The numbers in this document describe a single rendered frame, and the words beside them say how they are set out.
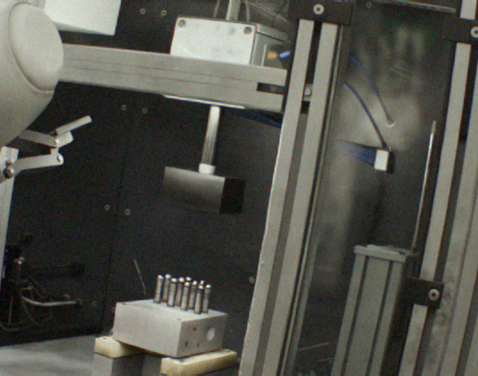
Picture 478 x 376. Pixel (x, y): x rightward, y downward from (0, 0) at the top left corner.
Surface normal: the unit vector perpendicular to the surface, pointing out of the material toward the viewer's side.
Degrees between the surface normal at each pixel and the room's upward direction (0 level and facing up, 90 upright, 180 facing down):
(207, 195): 90
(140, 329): 90
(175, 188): 90
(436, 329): 90
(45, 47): 64
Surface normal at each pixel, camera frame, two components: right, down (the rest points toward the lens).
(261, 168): -0.44, -0.03
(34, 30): 0.88, -0.28
